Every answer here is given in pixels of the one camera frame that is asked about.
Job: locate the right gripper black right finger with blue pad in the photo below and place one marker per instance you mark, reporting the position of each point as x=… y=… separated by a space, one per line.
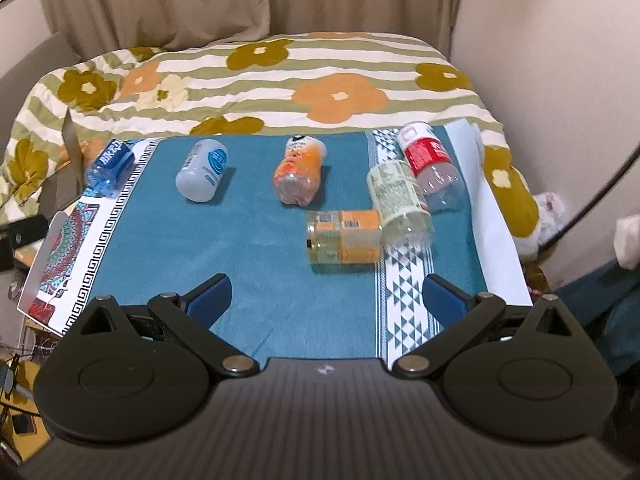
x=523 y=374

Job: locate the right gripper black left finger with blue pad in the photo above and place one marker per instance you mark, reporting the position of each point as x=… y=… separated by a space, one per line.
x=134 y=373

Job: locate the pale green label bottle cup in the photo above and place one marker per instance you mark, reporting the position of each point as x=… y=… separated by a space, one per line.
x=399 y=201

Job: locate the white blue label bottle cup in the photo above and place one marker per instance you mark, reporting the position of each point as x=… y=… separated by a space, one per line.
x=202 y=171

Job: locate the red label clear bottle cup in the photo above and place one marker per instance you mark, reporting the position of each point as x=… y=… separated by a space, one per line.
x=437 y=177

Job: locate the orange label clear bottle cup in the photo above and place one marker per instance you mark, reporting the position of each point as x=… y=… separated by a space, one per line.
x=336 y=237

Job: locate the orange cartoon bottle cup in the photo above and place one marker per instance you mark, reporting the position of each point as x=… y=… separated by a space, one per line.
x=297 y=178

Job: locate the white board under mat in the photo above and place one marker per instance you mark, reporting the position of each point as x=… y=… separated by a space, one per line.
x=500 y=219

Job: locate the black GenRobot gripper tip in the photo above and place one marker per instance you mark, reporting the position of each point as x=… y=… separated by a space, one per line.
x=23 y=232

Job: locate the grey headboard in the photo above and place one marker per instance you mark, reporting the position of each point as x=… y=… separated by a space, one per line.
x=52 y=54

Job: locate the floral striped quilt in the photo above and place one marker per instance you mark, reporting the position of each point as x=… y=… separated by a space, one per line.
x=321 y=82

